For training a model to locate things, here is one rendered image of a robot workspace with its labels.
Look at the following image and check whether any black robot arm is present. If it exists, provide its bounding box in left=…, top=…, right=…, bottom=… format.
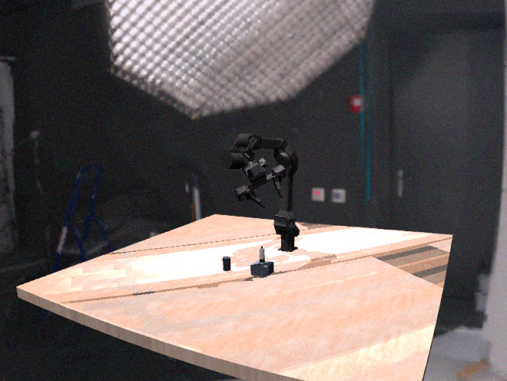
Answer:
left=220, top=134, right=300, bottom=252

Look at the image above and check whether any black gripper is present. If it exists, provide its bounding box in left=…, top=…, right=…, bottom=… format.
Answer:
left=235, top=164, right=286, bottom=208

